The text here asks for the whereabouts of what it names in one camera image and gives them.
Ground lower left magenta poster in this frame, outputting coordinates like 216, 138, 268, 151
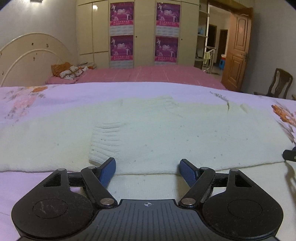
110, 35, 133, 61

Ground pink checked bed cover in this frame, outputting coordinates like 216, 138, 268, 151
46, 65, 226, 90

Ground lower right magenta poster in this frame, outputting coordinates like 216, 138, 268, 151
154, 36, 179, 65

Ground brown wooden door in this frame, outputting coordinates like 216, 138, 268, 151
221, 8, 253, 92

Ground white knitted sweater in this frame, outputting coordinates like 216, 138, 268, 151
1, 96, 292, 175

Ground magenta poster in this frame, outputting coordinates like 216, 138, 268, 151
154, 36, 179, 65
110, 35, 133, 61
156, 3, 181, 28
110, 1, 134, 26

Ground upper right magenta poster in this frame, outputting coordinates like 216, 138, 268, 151
156, 3, 181, 28

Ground upper left magenta poster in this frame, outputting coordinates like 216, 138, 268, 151
110, 1, 134, 26

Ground cream arched headboard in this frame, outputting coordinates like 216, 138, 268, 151
1, 33, 77, 87

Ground orange patterned pillow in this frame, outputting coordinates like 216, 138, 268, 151
51, 62, 88, 80

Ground cream wardrobe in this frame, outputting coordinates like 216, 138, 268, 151
76, 1, 201, 68

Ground dark wooden chair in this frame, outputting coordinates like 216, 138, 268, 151
254, 68, 293, 99

